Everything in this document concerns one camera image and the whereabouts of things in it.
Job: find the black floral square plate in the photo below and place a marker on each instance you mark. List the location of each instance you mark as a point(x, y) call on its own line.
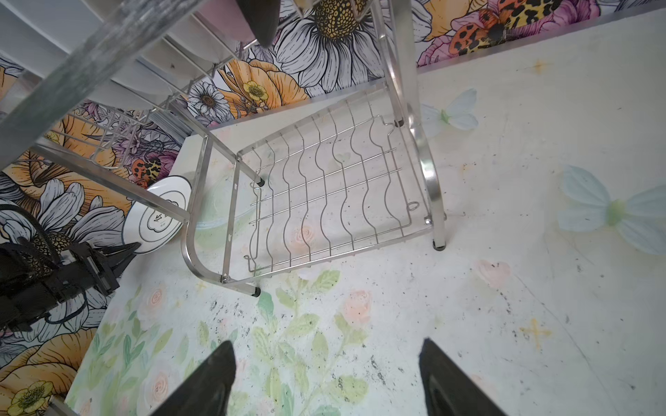
point(262, 17)

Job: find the pink round plate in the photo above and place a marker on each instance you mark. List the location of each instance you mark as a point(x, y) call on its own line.
point(227, 17)

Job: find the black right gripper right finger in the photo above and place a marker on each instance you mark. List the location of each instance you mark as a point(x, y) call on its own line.
point(448, 390)

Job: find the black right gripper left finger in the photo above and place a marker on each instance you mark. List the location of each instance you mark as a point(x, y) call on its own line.
point(207, 391)

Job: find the white plate green rim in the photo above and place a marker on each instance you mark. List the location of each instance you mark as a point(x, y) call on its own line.
point(151, 228)

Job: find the chrome two-tier dish rack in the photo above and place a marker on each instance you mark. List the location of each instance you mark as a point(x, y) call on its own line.
point(353, 177)

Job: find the white plate red characters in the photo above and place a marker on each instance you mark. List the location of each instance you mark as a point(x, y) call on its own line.
point(40, 35)

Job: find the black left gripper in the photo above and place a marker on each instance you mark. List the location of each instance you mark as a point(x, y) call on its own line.
point(32, 283)

